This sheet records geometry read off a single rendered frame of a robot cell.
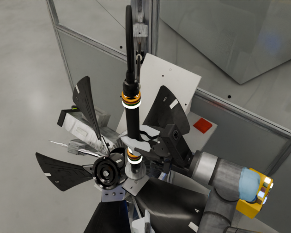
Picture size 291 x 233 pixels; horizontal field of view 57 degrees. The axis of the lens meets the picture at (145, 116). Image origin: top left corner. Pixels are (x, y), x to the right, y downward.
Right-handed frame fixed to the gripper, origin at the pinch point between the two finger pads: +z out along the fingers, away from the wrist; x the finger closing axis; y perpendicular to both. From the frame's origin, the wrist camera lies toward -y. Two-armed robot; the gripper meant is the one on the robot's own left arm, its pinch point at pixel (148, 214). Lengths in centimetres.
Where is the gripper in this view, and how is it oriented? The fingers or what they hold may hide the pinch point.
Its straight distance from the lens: 94.7
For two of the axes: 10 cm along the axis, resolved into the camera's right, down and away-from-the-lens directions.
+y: -9.9, 0.8, 0.7
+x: 1.1, 6.3, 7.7
